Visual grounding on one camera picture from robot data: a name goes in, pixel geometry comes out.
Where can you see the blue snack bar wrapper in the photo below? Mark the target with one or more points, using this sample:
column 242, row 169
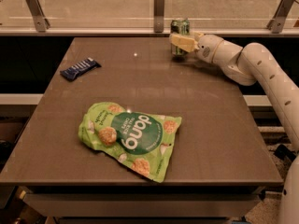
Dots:
column 79, row 69

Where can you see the left metal rail bracket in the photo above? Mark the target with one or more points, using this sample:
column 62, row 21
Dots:
column 41, row 23

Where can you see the glass barrier panel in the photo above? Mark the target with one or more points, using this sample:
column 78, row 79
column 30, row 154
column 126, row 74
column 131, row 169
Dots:
column 210, row 14

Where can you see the right metal rail bracket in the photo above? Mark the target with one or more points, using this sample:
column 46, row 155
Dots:
column 276, row 24

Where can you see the green Dang chips bag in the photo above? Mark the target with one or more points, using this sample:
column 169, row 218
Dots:
column 142, row 142

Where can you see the green soda can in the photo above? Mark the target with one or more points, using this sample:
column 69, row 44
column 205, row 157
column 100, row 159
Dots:
column 182, row 27

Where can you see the middle metal rail bracket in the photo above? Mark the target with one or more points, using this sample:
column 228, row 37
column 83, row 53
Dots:
column 158, row 16

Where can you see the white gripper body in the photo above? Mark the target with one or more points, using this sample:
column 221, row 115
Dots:
column 206, row 48

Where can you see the metal rail bracket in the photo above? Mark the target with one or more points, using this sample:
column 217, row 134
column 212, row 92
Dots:
column 158, row 16
column 41, row 23
column 276, row 24

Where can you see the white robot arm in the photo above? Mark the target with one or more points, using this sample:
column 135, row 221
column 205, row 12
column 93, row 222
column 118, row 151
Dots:
column 247, row 65

